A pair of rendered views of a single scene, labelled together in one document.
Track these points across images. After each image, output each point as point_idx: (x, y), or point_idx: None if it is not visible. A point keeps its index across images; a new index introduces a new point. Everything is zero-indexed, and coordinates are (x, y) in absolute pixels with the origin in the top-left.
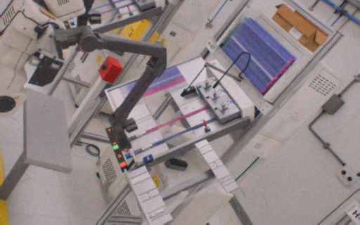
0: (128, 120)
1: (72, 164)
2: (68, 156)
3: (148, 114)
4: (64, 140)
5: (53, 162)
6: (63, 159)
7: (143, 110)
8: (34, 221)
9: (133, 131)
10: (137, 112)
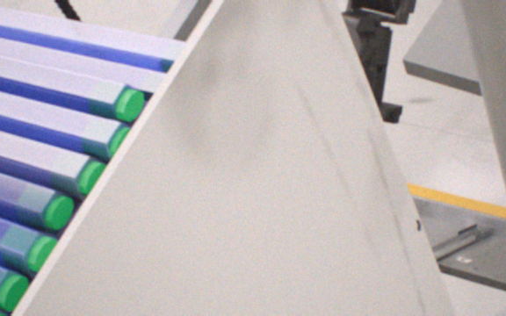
0: (361, 15)
1: (416, 63)
2: (451, 64)
3: (448, 263)
4: None
5: (440, 15)
6: (441, 45)
7: (493, 270)
8: None
9: (424, 225)
10: (505, 264)
